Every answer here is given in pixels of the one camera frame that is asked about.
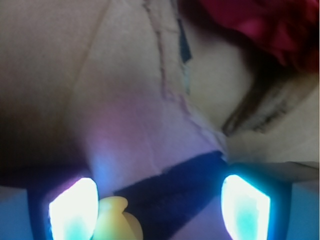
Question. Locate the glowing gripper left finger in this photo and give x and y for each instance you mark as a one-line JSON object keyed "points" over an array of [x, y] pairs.
{"points": [[73, 213]]}

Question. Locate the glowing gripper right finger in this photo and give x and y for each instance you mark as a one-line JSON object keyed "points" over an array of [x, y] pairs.
{"points": [[245, 209]]}

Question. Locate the yellow rubber duck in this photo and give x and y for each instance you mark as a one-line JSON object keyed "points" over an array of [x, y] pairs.
{"points": [[114, 223]]}

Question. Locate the brown wood piece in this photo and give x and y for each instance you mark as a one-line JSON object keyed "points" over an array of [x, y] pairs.
{"points": [[268, 100]]}

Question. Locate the brown paper bag bin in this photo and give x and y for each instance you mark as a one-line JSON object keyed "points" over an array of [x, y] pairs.
{"points": [[139, 90]]}

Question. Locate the red crumpled paper ball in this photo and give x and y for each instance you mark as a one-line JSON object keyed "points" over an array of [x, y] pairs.
{"points": [[288, 30]]}

